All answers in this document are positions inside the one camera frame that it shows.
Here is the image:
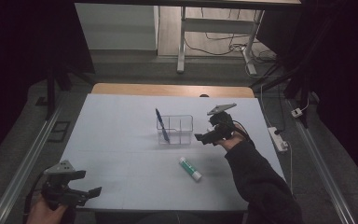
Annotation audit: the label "aluminium rail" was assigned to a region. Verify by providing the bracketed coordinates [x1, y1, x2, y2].
[286, 98, 358, 224]
[0, 92, 68, 224]

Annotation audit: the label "black floor cables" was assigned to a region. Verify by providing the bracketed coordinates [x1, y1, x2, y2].
[184, 7, 278, 64]

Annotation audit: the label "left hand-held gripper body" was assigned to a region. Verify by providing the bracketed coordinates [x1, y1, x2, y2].
[41, 160, 88, 210]

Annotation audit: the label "dark curtain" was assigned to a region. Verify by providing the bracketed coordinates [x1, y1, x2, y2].
[0, 0, 95, 171]
[255, 0, 358, 190]

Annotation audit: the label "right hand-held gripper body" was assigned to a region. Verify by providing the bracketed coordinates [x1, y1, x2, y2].
[207, 103, 238, 143]

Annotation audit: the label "black rectangular floor frame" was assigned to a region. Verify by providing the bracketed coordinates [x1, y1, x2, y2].
[47, 119, 72, 144]

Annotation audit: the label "white cabinet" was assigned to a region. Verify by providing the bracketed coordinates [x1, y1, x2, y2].
[74, 3, 160, 51]

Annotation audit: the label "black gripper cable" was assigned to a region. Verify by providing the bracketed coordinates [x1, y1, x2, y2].
[220, 119, 255, 146]
[22, 172, 46, 224]

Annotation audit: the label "person's right hand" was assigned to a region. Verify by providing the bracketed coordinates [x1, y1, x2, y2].
[213, 124, 251, 152]

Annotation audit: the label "clear plastic organizer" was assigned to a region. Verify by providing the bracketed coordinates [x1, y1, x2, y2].
[156, 114, 195, 146]

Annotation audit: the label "small white adapter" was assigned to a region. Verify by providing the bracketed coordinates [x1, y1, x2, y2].
[290, 107, 304, 119]

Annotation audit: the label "blue pen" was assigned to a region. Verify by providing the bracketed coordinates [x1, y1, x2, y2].
[155, 107, 172, 145]

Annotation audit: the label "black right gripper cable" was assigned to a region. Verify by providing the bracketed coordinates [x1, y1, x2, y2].
[220, 119, 255, 146]

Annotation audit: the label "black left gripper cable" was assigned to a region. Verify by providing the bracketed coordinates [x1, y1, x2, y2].
[22, 172, 46, 224]

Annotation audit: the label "black metal stand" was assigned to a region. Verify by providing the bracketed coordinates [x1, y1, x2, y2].
[249, 46, 313, 129]

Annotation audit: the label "white desk frame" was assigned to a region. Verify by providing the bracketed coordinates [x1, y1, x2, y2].
[176, 6, 266, 77]

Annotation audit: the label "person's left hand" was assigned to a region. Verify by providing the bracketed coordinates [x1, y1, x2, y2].
[26, 195, 69, 224]

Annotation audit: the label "green and white glue stick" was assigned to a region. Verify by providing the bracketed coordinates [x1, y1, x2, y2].
[178, 156, 203, 183]

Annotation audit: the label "white power strip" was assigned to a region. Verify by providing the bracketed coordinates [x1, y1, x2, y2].
[267, 126, 289, 153]

